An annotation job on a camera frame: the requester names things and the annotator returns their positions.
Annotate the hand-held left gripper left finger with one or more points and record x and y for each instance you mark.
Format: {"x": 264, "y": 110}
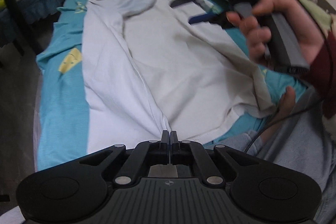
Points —
{"x": 143, "y": 158}

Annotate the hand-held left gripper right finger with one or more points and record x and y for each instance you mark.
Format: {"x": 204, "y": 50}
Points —
{"x": 195, "y": 158}

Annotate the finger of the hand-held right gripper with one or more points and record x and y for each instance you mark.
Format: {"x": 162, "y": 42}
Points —
{"x": 202, "y": 19}
{"x": 183, "y": 1}

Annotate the yellow-green ball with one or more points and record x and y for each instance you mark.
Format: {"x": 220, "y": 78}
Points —
{"x": 1, "y": 3}

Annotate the white t-shirt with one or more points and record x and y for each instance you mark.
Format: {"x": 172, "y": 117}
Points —
{"x": 183, "y": 69}

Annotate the person's light blue pants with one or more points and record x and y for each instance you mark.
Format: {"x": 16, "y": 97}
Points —
{"x": 302, "y": 150}

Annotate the teal printed bedsheet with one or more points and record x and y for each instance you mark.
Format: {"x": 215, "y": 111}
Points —
{"x": 60, "y": 108}

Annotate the person's right hand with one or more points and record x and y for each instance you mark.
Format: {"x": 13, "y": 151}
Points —
{"x": 302, "y": 29}

